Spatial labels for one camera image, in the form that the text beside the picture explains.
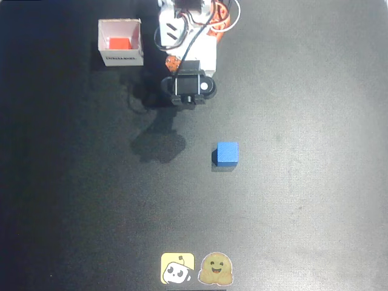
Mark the yellow robot face sticker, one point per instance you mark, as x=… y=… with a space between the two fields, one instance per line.
x=177 y=268

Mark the white cardboard box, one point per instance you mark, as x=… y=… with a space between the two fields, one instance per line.
x=121 y=57

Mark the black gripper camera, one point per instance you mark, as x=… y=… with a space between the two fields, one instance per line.
x=188 y=86

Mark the blue cube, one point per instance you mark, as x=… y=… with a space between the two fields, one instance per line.
x=227 y=154

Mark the red cube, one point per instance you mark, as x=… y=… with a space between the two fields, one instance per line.
x=120 y=43

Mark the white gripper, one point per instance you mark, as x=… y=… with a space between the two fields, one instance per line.
x=206 y=57

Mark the smiling hugging face sticker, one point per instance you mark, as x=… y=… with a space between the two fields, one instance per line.
x=216 y=269

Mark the white and orange robot arm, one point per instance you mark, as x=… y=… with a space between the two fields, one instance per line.
x=169 y=33

